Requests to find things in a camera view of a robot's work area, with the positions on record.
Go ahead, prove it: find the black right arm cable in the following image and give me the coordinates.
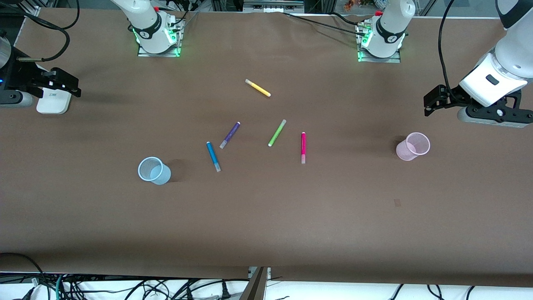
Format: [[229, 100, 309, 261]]
[[62, 0, 81, 31]]

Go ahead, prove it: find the long black table cable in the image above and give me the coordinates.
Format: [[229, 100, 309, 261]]
[[282, 11, 368, 33]]

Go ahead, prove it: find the brown table cover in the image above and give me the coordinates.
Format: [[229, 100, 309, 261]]
[[0, 8, 533, 288]]

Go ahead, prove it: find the blue marker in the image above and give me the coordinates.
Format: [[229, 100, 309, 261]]
[[206, 142, 222, 173]]

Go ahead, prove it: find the silver metal rail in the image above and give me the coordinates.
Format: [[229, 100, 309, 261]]
[[243, 0, 305, 13]]

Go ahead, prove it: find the yellow marker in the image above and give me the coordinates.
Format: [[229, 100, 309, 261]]
[[245, 79, 271, 98]]

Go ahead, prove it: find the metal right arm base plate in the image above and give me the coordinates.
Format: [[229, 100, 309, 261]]
[[137, 17, 185, 58]]

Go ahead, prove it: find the pink plastic cup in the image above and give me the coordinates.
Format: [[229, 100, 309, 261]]
[[396, 132, 431, 162]]

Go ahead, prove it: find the green marker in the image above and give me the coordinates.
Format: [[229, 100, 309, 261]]
[[268, 119, 287, 147]]

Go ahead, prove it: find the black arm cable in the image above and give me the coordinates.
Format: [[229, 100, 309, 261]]
[[62, 0, 81, 31], [439, 0, 458, 95]]

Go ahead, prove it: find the light blue plastic cup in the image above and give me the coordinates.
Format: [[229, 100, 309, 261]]
[[138, 156, 172, 185]]

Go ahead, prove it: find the aluminium table leg profile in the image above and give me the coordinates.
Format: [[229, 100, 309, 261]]
[[239, 267, 272, 300]]

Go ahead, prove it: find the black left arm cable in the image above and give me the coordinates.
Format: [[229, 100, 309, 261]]
[[439, 0, 458, 95]]

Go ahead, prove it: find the black looped floor cable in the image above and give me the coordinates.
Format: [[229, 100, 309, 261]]
[[0, 252, 47, 289]]

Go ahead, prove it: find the white rounded box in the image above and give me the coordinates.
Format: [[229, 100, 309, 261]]
[[36, 87, 72, 115]]

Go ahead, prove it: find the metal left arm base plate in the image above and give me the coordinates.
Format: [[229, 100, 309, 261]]
[[356, 23, 402, 64]]

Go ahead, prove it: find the purple marker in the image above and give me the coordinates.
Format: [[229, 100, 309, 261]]
[[219, 121, 241, 150]]

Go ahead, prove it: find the short black table cable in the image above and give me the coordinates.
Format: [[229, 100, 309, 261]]
[[329, 11, 376, 26]]

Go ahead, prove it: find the black right gripper plug cable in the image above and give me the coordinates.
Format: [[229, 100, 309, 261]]
[[0, 7, 71, 63]]

